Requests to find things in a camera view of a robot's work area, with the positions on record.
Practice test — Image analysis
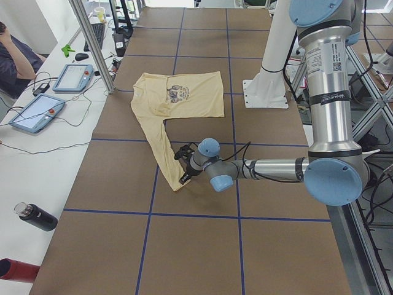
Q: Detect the lower blue teach pendant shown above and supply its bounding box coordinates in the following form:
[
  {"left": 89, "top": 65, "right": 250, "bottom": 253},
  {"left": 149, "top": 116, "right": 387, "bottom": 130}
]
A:
[{"left": 9, "top": 93, "right": 66, "bottom": 133}]

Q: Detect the black keyboard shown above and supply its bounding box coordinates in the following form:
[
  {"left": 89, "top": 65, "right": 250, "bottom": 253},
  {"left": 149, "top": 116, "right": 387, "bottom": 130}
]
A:
[{"left": 91, "top": 23, "right": 106, "bottom": 49}]

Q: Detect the beige long-sleeve graphic shirt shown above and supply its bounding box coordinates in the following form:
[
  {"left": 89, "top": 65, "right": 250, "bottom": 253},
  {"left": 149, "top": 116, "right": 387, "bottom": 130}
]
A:
[{"left": 130, "top": 72, "right": 224, "bottom": 191}]

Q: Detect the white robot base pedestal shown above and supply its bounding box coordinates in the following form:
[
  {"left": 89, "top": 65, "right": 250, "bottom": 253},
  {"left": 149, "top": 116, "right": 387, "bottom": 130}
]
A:
[{"left": 243, "top": 0, "right": 296, "bottom": 109}]

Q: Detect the black water bottle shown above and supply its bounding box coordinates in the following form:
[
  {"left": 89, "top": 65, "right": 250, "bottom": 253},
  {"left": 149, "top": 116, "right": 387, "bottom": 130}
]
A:
[{"left": 14, "top": 202, "right": 58, "bottom": 232}]

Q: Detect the black computer mouse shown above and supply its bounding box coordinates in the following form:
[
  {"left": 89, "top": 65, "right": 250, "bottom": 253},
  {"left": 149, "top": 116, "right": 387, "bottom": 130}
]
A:
[{"left": 74, "top": 53, "right": 89, "bottom": 61}]

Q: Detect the yellow drink cup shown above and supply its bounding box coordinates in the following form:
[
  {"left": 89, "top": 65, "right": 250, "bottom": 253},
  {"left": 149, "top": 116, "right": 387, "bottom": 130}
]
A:
[{"left": 94, "top": 6, "right": 106, "bottom": 23}]

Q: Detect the blue teach pendant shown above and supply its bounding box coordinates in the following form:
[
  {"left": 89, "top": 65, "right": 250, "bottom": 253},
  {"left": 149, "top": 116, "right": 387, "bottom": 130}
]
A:
[
  {"left": 9, "top": 93, "right": 66, "bottom": 133},
  {"left": 52, "top": 64, "right": 94, "bottom": 93}
]

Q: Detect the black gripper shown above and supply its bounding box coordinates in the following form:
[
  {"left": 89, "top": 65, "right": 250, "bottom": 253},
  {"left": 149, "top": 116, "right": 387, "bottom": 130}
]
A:
[{"left": 179, "top": 161, "right": 200, "bottom": 185}]

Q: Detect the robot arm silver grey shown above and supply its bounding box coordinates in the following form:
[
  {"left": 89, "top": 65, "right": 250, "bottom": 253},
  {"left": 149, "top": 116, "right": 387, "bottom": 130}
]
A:
[{"left": 179, "top": 1, "right": 370, "bottom": 207}]

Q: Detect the aluminium frame post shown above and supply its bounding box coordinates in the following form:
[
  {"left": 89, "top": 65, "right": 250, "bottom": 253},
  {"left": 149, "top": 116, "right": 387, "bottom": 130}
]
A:
[{"left": 69, "top": 0, "right": 115, "bottom": 94}]

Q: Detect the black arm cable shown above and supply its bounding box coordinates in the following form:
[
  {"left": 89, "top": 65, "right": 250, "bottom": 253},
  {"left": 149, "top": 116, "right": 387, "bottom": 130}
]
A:
[{"left": 219, "top": 141, "right": 262, "bottom": 181}]

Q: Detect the upper blue teach pendant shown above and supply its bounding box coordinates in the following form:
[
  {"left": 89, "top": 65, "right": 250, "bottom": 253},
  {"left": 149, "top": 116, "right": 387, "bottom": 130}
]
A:
[{"left": 52, "top": 64, "right": 94, "bottom": 93}]

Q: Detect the green clamp tool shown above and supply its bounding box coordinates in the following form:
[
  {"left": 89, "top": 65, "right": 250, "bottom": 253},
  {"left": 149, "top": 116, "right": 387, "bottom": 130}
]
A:
[{"left": 61, "top": 44, "right": 75, "bottom": 58}]

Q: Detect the red bottle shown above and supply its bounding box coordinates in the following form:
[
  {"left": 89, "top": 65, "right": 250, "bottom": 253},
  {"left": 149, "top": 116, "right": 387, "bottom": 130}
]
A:
[{"left": 1, "top": 258, "right": 40, "bottom": 283}]

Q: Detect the seated person dark shirt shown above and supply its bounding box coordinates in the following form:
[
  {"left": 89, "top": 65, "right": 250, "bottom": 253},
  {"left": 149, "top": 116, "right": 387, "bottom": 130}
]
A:
[{"left": 1, "top": 22, "right": 46, "bottom": 99}]

